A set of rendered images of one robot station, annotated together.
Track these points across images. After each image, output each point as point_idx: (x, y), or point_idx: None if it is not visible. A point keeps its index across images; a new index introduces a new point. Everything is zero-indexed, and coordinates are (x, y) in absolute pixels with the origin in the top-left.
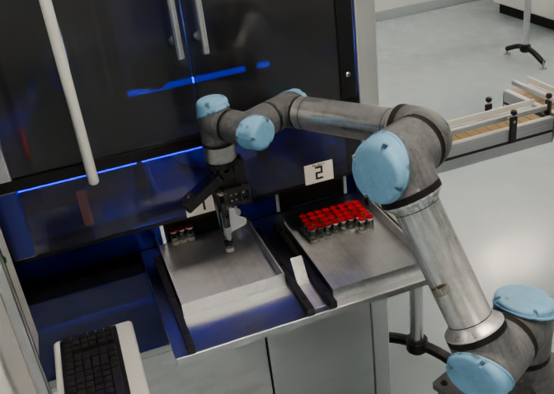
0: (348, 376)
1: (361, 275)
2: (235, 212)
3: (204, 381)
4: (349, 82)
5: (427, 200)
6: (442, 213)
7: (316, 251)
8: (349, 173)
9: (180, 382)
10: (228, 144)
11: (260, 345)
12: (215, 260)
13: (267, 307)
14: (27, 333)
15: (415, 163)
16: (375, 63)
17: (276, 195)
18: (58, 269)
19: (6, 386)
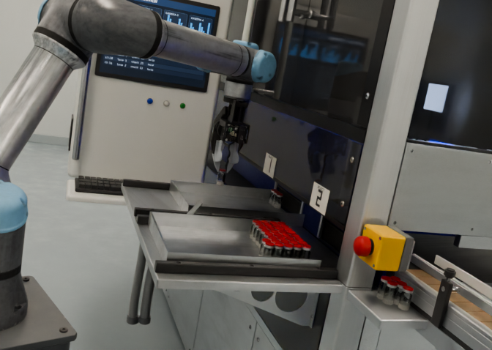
0: None
1: (179, 240)
2: (220, 145)
3: (228, 332)
4: (366, 106)
5: (33, 38)
6: (30, 57)
7: (233, 235)
8: (334, 222)
9: (223, 314)
10: (229, 79)
11: (249, 345)
12: (238, 207)
13: (158, 208)
14: (82, 78)
15: (48, 6)
16: (388, 94)
17: (321, 217)
18: (246, 176)
19: (77, 104)
